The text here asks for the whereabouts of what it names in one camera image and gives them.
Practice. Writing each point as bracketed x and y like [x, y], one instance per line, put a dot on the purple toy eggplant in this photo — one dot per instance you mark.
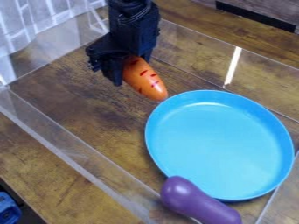
[183, 197]

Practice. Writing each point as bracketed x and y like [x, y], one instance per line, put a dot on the blue round plastic tray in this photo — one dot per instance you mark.
[222, 141]

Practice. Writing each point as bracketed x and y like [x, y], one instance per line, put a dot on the orange toy carrot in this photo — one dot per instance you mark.
[143, 79]

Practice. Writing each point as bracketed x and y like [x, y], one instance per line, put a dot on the white checkered curtain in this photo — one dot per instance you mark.
[40, 30]

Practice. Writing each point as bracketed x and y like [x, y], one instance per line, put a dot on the dark baseboard strip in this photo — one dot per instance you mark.
[255, 16]

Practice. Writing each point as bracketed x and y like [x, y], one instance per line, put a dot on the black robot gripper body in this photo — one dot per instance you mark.
[134, 30]

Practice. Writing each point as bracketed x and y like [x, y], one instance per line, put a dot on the blue plastic object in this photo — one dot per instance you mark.
[10, 210]

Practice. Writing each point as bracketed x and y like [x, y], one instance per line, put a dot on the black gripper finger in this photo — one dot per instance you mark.
[111, 64]

